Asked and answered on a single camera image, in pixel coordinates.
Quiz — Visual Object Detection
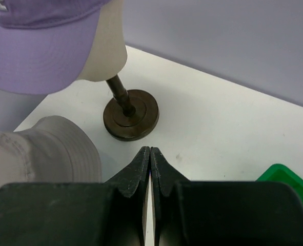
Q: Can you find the grey bucket hat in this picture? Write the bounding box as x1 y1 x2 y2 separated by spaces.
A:
0 116 102 188

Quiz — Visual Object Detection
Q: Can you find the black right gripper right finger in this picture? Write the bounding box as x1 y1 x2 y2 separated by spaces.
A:
150 147 303 245

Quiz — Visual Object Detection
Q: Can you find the green plastic tray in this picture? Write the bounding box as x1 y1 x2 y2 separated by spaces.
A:
257 163 303 199

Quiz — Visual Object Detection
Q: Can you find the purple baseball cap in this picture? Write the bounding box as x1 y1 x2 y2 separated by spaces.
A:
0 0 105 95

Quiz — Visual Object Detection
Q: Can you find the beige mannequin head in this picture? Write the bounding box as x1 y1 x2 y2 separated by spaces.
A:
78 0 127 82

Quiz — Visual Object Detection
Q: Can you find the brown mannequin stand base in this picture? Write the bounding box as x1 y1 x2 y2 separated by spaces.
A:
103 75 159 141

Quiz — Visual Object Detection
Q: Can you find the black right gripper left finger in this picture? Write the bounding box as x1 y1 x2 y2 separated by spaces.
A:
0 147 150 245

